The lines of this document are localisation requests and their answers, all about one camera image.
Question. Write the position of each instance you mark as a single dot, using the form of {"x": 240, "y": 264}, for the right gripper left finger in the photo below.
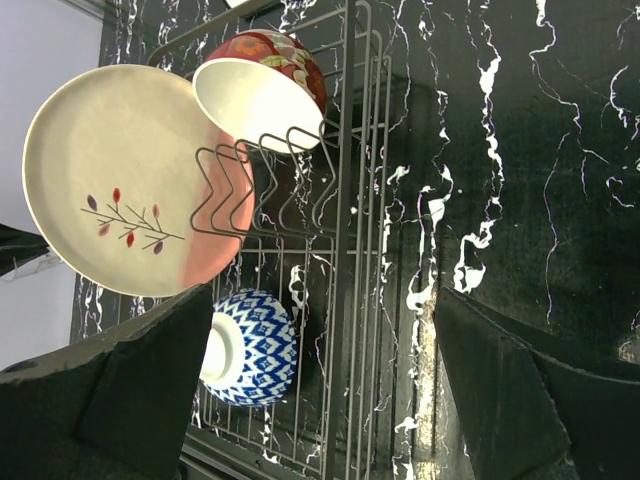
{"x": 113, "y": 406}

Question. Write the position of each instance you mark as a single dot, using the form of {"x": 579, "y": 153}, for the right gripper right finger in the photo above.
{"x": 532, "y": 405}

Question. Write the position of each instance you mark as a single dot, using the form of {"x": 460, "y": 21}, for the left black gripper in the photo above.
{"x": 22, "y": 253}

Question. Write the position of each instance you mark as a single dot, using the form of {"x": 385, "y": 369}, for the cream pink plate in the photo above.
{"x": 132, "y": 185}

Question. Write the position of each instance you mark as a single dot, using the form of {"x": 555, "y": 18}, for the blue white patterned bowl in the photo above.
{"x": 251, "y": 353}

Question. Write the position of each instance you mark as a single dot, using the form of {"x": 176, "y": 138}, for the red floral bowl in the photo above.
{"x": 264, "y": 87}

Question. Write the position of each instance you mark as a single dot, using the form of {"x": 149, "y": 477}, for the grey wire dish rack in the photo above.
{"x": 317, "y": 241}

